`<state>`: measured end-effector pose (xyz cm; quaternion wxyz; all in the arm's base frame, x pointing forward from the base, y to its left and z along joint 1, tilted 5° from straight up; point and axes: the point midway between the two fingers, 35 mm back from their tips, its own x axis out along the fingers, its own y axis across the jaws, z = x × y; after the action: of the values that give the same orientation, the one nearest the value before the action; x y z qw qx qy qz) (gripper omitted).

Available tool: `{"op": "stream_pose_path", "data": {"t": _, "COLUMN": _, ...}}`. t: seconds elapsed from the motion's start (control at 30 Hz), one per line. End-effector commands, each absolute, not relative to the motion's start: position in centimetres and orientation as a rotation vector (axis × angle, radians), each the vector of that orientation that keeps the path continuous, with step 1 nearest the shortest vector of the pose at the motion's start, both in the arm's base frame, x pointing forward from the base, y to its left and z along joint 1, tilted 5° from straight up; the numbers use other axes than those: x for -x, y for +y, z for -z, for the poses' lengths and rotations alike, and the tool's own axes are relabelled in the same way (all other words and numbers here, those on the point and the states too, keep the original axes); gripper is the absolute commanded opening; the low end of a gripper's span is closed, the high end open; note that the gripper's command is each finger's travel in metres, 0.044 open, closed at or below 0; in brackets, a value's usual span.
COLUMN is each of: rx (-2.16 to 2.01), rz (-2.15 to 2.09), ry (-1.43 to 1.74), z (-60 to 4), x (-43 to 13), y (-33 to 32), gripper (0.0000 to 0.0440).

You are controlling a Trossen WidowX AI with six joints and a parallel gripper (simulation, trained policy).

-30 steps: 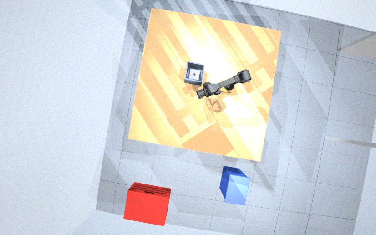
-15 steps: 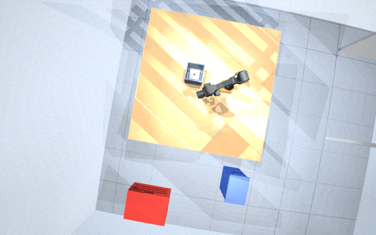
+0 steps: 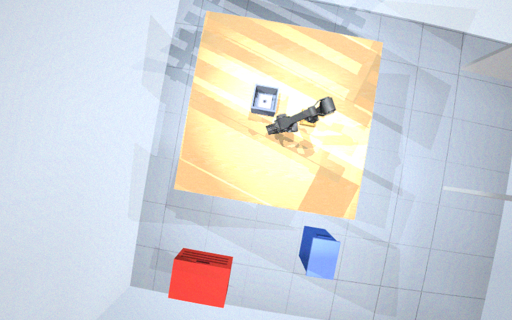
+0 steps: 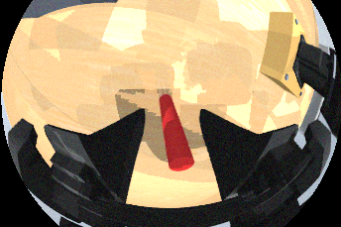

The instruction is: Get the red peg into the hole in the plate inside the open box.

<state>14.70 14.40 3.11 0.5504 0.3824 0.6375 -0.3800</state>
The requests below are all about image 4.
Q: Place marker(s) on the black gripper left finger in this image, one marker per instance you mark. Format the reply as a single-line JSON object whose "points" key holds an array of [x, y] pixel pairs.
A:
{"points": [[111, 152]]}

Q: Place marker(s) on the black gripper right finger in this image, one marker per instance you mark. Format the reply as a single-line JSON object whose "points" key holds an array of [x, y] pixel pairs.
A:
{"points": [[235, 152]]}

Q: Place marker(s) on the red peg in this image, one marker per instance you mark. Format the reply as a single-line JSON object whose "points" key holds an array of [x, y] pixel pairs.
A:
{"points": [[177, 149]]}

